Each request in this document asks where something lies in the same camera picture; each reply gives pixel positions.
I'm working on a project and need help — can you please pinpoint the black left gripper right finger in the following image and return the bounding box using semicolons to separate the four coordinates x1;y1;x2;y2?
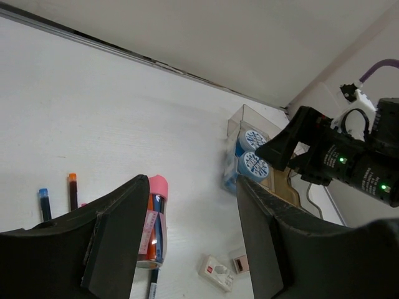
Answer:
237;176;398;298

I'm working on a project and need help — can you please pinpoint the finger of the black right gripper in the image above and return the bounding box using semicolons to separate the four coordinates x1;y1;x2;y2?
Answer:
255;106;320;171

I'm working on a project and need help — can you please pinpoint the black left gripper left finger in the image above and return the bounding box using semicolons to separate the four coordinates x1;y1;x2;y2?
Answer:
1;174;150;298

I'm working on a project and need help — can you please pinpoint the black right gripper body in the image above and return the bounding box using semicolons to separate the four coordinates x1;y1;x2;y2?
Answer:
296;118;365;187

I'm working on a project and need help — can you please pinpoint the pink white small box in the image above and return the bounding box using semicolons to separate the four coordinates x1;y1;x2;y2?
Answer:
229;247;249;275

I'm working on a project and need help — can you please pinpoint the pink capped pen refill tube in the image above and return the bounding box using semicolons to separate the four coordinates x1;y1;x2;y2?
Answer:
137;175;169;270

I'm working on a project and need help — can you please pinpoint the blue ballpoint pen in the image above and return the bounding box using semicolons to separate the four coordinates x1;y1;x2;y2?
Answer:
147;268;160;299

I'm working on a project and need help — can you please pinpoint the blue round tape tin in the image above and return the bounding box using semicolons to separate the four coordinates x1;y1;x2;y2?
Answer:
235;130;269;157
238;151;270;183

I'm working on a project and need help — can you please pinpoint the blue ink refill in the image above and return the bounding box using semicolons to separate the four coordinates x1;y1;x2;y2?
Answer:
38;188;52;222

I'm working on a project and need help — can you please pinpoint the red ink refill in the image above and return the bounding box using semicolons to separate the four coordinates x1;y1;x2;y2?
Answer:
68;173;78;211

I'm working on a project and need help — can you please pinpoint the white eraser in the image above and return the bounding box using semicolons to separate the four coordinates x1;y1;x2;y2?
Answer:
198;255;235;293

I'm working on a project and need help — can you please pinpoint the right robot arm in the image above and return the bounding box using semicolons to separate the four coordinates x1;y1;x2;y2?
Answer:
255;98;398;207

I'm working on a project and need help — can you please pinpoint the clear plastic organizer box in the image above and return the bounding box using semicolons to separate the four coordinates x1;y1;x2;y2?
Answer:
222;105;300;207

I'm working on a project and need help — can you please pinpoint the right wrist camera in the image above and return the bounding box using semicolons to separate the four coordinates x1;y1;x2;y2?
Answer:
330;82;376;141

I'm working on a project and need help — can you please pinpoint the metal rail at back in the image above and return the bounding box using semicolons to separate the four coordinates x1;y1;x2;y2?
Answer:
0;6;289;115

